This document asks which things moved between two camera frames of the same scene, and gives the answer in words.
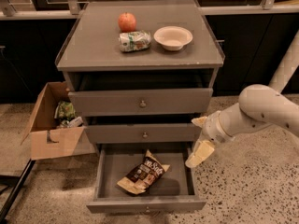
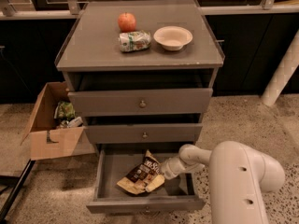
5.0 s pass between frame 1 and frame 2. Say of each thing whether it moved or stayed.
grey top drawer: stayed
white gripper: moved
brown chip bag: stayed
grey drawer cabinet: stayed
